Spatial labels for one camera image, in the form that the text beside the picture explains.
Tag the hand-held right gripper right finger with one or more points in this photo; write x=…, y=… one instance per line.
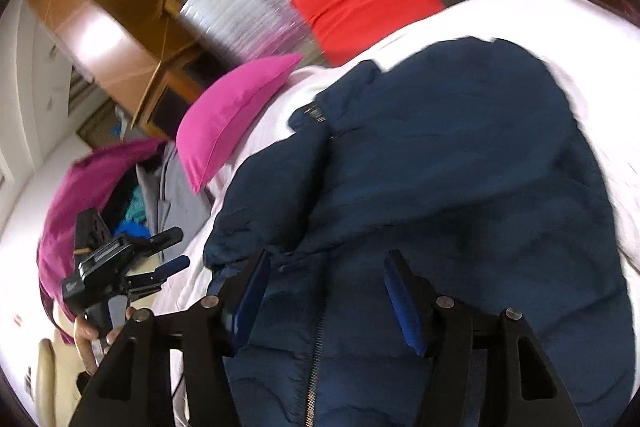
x=406, y=309

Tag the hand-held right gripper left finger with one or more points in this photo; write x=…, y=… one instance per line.
x=248, y=304

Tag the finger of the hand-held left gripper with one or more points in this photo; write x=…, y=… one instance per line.
x=157, y=239
x=170, y=267

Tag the navy puffer jacket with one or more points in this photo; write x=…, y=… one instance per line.
x=450, y=187

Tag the person's left hand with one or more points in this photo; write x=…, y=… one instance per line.
x=90, y=339

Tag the bright blue jacket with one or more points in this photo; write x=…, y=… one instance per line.
x=132, y=231

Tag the teal garment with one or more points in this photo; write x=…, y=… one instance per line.
x=136, y=207

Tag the grey coat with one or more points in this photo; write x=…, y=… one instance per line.
x=175, y=202

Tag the magenta jacket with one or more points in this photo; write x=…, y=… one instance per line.
x=85, y=187

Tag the beige sofa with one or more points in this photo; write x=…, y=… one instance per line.
x=47, y=372

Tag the pink pillow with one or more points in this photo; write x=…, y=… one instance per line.
x=225, y=122

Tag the wooden cabinet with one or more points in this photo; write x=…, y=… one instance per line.
x=100, y=37

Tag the white blanket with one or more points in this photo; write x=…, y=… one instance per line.
x=505, y=9

